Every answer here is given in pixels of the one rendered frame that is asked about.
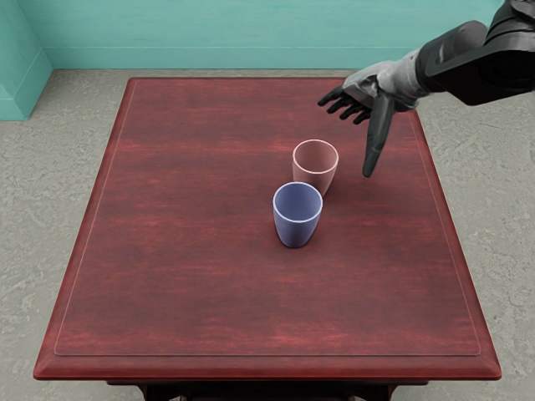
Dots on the blue cup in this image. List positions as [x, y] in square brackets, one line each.
[296, 216]

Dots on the pink cup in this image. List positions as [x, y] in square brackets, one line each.
[314, 163]

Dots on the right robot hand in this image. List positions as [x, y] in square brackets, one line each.
[382, 81]

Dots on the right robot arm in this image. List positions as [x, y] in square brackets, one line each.
[476, 54]

